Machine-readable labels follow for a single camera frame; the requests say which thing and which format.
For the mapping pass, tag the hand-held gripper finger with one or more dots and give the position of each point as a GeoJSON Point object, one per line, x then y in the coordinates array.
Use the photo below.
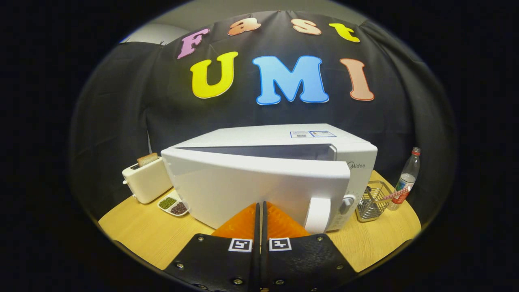
{"type": "Point", "coordinates": [264, 243]}
{"type": "Point", "coordinates": [255, 243]}

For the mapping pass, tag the white toaster oven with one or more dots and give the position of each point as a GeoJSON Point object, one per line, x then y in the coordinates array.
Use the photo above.
{"type": "Point", "coordinates": [251, 182]}

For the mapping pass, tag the cream bread toaster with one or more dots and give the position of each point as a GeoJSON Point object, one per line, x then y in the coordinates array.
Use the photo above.
{"type": "Point", "coordinates": [148, 182]}

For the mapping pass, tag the divided plate with beans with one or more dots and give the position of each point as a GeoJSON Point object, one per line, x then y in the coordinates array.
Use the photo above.
{"type": "Point", "coordinates": [172, 206]}

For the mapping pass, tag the toast slice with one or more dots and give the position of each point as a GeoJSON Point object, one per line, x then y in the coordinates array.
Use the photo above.
{"type": "Point", "coordinates": [147, 159]}

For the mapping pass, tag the red and white striped straw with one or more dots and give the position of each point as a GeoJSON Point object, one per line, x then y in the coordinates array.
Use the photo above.
{"type": "Point", "coordinates": [395, 194]}

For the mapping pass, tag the clear bottle with red label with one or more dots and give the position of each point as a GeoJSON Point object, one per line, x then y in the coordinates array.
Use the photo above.
{"type": "Point", "coordinates": [407, 178]}

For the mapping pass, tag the black backdrop cloth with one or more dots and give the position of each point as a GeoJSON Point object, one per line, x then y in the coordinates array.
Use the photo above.
{"type": "Point", "coordinates": [121, 113]}

